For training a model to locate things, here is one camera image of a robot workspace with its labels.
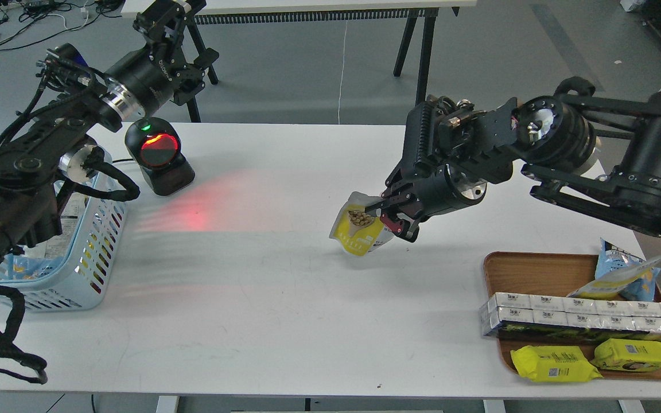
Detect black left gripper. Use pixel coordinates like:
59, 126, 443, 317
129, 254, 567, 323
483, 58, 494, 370
103, 1, 220, 121

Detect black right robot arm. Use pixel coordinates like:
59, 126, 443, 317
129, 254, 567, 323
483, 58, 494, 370
365, 77, 661, 241

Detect yellow wipes pack left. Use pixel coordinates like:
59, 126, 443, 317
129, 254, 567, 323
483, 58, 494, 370
510, 345, 602, 383

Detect background table black legs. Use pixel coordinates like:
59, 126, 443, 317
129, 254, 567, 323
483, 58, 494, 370
167, 1, 477, 104

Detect silver wrapped box multipack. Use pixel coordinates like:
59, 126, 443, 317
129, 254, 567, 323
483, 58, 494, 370
478, 292, 661, 344

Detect blue snack bag in basket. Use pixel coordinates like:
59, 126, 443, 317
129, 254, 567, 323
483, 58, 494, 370
3, 255, 64, 280

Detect yellow white nut snack pouch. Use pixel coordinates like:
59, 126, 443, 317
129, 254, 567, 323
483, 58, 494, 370
329, 191, 394, 256

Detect yellow wipes pack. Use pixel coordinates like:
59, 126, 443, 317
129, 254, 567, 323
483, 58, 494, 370
590, 339, 661, 373
510, 345, 602, 383

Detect white hanging cable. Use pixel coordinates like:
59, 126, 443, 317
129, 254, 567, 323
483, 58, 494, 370
337, 21, 348, 124

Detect black cables on floor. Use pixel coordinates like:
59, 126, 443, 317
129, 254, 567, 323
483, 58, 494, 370
0, 0, 127, 64

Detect light blue plastic basket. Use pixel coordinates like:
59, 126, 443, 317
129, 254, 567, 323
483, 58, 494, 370
0, 149, 129, 312

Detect black barcode scanner red window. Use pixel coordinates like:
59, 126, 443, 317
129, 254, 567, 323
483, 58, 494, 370
125, 117, 195, 196

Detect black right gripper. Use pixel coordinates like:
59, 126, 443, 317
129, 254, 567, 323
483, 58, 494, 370
364, 164, 487, 243

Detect white snack bag in basket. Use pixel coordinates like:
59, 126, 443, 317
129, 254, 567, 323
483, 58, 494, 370
37, 193, 88, 260

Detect yellow wipes pack right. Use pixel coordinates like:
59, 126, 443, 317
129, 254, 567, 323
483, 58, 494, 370
590, 339, 661, 373

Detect brown wooden tray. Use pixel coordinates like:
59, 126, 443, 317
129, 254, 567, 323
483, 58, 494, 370
483, 252, 661, 381

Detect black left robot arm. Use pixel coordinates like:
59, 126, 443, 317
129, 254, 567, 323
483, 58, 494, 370
0, 1, 218, 384

